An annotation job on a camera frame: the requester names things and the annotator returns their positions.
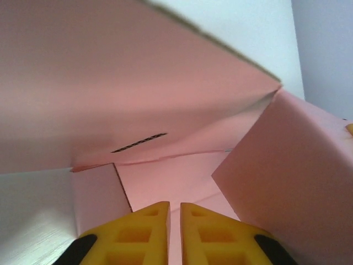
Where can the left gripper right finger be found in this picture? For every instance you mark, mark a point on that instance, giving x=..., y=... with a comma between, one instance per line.
x=220, y=240

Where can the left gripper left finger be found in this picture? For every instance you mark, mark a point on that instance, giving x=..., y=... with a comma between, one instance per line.
x=129, y=237

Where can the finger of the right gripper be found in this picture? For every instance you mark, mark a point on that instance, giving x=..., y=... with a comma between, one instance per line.
x=350, y=131

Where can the pink paper box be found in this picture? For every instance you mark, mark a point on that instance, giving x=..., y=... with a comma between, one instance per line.
x=165, y=82

